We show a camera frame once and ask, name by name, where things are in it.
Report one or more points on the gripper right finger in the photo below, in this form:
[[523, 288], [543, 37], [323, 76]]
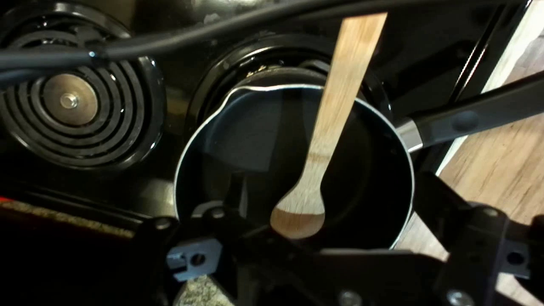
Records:
[[480, 246]]

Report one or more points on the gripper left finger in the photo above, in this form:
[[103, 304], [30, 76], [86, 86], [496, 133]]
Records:
[[199, 259]]

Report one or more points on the wooden spatula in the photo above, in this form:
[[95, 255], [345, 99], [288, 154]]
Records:
[[340, 102]]

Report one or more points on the black coil stove burner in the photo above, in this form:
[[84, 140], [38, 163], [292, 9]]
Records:
[[221, 63], [70, 102]]

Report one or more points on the black stove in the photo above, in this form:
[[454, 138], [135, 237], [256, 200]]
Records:
[[425, 55]]

